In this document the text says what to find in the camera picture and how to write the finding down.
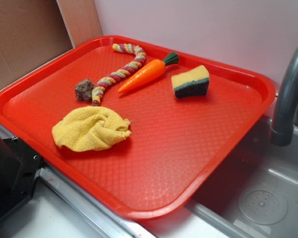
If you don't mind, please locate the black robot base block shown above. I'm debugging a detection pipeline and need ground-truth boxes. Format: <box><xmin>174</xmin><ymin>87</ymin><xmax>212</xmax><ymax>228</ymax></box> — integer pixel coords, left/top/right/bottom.
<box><xmin>0</xmin><ymin>137</ymin><xmax>42</xmax><ymax>223</ymax></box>

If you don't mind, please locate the yellow and green sponge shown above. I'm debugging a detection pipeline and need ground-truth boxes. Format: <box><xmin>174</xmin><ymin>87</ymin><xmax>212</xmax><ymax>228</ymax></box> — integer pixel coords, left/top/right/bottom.
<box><xmin>171</xmin><ymin>65</ymin><xmax>210</xmax><ymax>99</ymax></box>

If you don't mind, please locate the red plastic tray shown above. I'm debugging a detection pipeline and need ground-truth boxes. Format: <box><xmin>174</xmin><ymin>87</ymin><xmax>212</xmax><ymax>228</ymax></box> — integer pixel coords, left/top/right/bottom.
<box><xmin>0</xmin><ymin>36</ymin><xmax>276</xmax><ymax>220</ymax></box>

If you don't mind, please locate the orange toy carrot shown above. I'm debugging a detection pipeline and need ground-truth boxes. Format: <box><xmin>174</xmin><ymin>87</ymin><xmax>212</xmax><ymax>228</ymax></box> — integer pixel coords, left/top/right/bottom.
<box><xmin>117</xmin><ymin>52</ymin><xmax>179</xmax><ymax>93</ymax></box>

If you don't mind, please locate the yellow crumpled cloth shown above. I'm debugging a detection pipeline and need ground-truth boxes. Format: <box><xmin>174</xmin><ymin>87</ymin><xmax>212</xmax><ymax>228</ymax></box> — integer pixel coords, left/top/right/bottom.
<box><xmin>52</xmin><ymin>106</ymin><xmax>131</xmax><ymax>152</ymax></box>

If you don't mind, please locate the small brown rock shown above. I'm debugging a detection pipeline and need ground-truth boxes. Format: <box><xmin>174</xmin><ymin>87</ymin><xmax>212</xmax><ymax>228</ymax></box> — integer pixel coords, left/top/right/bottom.
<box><xmin>74</xmin><ymin>78</ymin><xmax>94</xmax><ymax>102</ymax></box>

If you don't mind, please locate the grey sink faucet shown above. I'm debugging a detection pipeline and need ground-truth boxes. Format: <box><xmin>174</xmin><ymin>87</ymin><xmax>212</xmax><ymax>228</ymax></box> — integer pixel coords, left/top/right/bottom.
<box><xmin>270</xmin><ymin>47</ymin><xmax>298</xmax><ymax>146</ymax></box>

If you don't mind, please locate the grey plastic sink basin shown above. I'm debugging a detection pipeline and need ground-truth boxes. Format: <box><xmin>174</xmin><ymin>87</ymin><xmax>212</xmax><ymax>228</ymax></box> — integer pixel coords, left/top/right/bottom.
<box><xmin>186</xmin><ymin>107</ymin><xmax>298</xmax><ymax>238</ymax></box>

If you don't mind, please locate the brown cardboard panel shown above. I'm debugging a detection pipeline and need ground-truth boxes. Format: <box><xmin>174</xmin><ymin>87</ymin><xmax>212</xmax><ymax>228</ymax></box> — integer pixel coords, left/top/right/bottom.
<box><xmin>0</xmin><ymin>0</ymin><xmax>102</xmax><ymax>90</ymax></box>

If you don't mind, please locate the multicolour twisted rope toy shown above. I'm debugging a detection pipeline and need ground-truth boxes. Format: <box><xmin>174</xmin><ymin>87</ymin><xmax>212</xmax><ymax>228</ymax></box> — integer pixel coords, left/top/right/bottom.
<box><xmin>91</xmin><ymin>43</ymin><xmax>146</xmax><ymax>106</ymax></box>

